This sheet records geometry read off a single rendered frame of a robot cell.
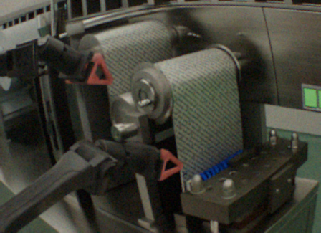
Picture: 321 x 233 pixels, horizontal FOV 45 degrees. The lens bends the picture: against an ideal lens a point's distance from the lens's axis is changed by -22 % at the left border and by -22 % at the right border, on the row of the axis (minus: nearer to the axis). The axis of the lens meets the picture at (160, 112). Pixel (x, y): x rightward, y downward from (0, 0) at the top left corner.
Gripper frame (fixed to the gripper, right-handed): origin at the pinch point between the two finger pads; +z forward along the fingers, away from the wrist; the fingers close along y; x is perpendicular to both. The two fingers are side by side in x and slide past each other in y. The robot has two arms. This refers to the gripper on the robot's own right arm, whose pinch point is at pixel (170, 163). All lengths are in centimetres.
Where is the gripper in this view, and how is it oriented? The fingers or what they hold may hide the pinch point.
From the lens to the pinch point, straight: 110.2
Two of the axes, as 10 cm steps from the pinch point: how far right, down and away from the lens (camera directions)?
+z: 7.6, 1.6, 6.3
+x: 2.2, -9.8, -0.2
